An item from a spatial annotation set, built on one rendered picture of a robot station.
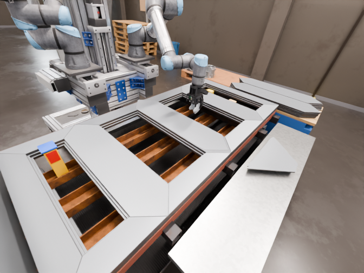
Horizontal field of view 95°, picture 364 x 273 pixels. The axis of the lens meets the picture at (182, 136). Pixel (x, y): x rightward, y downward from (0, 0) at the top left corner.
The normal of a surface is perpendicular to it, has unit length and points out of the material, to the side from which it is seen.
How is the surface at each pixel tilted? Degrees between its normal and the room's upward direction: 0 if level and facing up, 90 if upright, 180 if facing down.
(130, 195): 0
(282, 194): 0
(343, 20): 90
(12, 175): 0
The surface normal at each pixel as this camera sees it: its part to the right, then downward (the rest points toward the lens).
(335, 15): -0.63, 0.44
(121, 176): 0.07, -0.78
